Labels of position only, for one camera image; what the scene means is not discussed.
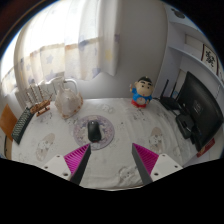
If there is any red paper packet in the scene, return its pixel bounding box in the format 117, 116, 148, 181
195, 137, 216, 158

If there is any black router with antennas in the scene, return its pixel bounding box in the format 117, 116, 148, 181
159, 79, 183, 112

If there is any black computer mouse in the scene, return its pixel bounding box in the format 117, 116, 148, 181
87, 120, 102, 143

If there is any white lace handbag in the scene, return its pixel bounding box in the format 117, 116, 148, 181
54, 78, 84, 120

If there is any white printed tablecloth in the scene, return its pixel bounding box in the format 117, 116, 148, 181
11, 97, 208, 190

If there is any orange wooden chair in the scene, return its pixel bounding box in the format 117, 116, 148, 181
0, 103, 18, 142

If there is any wooden model sailing ship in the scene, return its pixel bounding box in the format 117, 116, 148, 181
24, 83, 53, 118

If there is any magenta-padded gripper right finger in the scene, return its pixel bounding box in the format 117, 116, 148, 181
131, 142, 184, 186

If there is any cartoon boy figurine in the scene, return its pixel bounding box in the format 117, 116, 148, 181
129, 76, 155, 109

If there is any white wall shelf unit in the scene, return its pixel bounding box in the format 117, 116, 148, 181
166, 6, 224, 84

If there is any round purple printed mouse pad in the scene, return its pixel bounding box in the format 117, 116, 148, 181
72, 114, 116, 151

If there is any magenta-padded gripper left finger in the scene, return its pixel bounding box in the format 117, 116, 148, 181
41, 143, 92, 186

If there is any black keyboard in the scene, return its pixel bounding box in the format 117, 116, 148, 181
11, 106, 35, 145

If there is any black device box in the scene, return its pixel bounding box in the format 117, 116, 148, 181
175, 113, 196, 140

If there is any black monitor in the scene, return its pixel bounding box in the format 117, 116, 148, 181
176, 70, 224, 153

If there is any white star-print curtain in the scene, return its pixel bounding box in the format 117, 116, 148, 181
13, 0, 122, 96

